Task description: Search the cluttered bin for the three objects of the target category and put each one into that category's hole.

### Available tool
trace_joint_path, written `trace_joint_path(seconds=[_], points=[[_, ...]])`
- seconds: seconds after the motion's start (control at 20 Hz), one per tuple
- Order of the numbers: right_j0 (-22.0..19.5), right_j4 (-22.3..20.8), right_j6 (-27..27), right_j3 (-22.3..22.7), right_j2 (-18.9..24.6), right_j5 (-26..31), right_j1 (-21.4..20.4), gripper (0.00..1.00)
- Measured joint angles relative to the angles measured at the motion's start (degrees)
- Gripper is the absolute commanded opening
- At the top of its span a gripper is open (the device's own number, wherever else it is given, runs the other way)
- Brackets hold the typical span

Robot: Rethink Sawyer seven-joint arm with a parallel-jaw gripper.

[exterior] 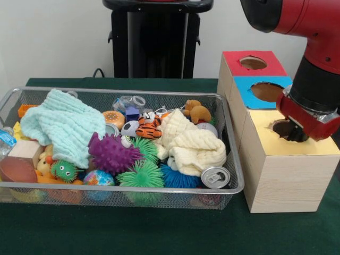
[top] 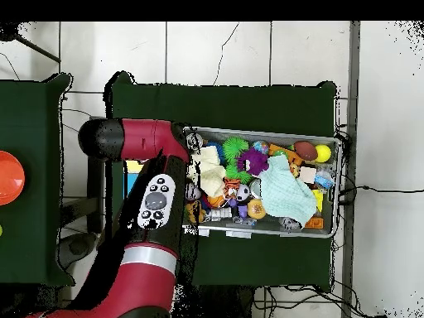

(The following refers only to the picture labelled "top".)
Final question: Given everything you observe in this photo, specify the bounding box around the pale yellow cloth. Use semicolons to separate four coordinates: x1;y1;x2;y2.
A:
188;145;228;199

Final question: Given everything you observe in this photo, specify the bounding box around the mint green cloth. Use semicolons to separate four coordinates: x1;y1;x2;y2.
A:
258;155;319;227

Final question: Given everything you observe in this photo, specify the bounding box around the clear mesh bin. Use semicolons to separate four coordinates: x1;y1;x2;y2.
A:
178;125;343;239

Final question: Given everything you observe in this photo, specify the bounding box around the tiger plush toy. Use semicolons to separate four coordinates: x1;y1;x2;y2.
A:
221;177;245;203

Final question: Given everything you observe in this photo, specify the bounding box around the large green spiky ball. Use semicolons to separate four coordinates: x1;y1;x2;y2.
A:
222;137;250;163

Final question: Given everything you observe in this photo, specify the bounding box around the purple spiky ball with eyes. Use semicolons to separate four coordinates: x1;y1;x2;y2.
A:
238;148;270;176

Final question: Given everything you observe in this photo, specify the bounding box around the orange textured ball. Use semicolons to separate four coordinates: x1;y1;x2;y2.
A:
245;199;267;220

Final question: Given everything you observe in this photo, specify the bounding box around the dark green table cloth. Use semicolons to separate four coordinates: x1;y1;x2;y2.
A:
104;71;339;292

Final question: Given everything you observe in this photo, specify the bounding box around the plain wooden block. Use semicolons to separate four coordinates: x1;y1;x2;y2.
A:
299;166;318;185

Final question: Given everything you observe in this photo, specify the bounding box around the brown toy football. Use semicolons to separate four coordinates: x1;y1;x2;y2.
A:
294;140;319;161

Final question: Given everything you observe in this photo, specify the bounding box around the clear plastic bottle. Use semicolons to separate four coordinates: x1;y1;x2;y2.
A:
315;171;335;192

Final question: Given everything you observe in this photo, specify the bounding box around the orange toy brick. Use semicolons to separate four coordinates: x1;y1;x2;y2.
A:
304;217;325;230

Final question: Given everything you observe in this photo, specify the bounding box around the yellow ball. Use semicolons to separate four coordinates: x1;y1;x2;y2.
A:
314;144;332;163

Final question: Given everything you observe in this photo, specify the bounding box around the dark green side table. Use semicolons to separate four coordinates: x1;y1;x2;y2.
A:
0;72;74;287

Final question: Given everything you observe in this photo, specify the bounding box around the orange disc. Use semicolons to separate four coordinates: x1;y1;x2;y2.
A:
0;151;27;206

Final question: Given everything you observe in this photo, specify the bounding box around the black tripod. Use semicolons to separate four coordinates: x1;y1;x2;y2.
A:
0;22;65;64

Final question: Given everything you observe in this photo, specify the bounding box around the black cable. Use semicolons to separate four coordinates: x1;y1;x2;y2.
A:
339;182;424;197

